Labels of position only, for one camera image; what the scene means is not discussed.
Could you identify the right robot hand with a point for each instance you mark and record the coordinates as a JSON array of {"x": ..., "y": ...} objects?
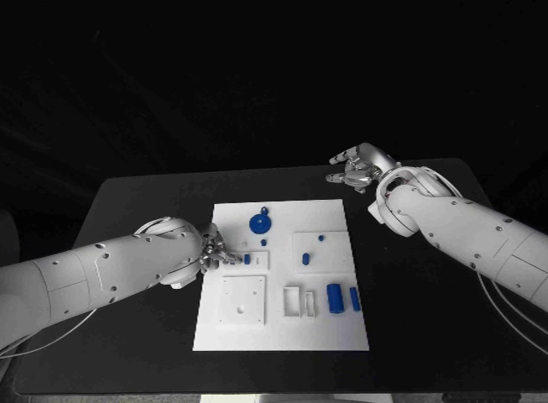
[{"x": 366, "y": 166}]

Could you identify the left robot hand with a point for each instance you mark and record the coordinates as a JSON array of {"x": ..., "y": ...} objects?
[{"x": 215, "y": 248}]

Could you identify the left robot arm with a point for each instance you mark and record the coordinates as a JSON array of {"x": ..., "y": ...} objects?
[{"x": 73, "y": 280}]

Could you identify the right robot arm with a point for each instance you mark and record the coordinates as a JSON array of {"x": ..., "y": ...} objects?
[{"x": 463, "y": 233}]

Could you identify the white task board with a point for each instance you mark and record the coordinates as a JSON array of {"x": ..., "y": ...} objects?
[{"x": 280, "y": 283}]

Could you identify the blue gear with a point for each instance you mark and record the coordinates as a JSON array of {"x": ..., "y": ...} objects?
[{"x": 259, "y": 223}]

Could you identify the blue oval plug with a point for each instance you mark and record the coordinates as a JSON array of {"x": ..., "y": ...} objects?
[{"x": 306, "y": 258}]

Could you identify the thick blue cylinder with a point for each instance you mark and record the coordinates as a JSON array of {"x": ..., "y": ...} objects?
[{"x": 334, "y": 298}]

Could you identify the thin blue cylinder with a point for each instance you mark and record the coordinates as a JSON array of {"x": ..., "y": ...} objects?
[{"x": 355, "y": 299}]

